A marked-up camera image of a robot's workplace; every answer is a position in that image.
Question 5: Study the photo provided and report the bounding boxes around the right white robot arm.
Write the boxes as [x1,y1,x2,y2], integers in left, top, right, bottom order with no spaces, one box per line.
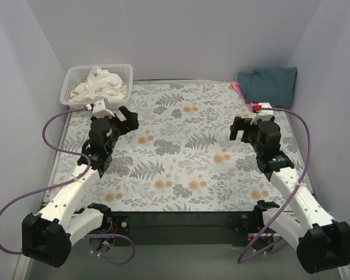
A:
[230,117,350,274]

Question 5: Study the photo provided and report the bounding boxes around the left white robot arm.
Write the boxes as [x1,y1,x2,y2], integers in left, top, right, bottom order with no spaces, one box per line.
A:
[22,106,139,268]

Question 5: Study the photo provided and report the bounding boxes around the pink folded t shirt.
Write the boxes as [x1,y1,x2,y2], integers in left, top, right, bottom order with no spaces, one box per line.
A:
[230,81,257,111]

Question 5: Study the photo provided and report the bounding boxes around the white crumpled t shirt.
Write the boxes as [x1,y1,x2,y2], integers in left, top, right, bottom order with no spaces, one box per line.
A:
[69,66,128,103]

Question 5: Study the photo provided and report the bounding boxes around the teal folded t shirt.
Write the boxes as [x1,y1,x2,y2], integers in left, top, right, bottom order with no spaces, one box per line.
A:
[237,66,298,109]

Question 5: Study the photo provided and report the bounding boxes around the floral table mat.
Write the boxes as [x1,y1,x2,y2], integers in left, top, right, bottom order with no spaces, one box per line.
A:
[46,80,314,212]

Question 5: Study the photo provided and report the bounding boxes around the white plastic laundry basket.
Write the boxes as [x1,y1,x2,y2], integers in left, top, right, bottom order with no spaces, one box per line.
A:
[59,64,133,109]

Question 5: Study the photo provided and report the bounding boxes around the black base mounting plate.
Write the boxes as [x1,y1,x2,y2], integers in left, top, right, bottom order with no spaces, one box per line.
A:
[101,211,263,246]

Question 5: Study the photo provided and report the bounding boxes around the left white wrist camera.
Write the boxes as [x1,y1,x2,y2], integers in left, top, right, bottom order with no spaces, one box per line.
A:
[85,100,115,118]

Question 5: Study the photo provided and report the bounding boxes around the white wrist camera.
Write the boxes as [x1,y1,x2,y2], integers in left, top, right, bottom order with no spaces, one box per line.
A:
[250,103,274,125]
[85,100,115,118]

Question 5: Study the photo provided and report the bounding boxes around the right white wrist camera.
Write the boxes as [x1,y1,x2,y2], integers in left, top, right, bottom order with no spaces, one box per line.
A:
[250,103,274,125]

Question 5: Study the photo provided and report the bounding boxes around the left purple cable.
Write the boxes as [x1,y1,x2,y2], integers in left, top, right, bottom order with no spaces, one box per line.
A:
[0,106,135,265]

